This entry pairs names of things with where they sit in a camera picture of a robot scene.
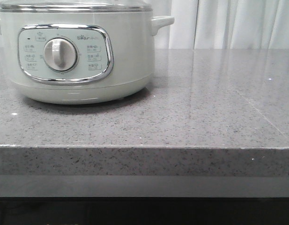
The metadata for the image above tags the glass pot lid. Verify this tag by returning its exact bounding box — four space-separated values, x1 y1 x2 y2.
0 0 152 13

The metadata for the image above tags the pale green electric cooking pot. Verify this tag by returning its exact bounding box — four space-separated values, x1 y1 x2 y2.
0 10 174 105

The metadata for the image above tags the beige pot control knob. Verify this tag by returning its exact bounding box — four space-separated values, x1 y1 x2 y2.
44 38 77 72

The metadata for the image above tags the white curtain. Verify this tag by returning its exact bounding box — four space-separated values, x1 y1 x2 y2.
149 0 289 49

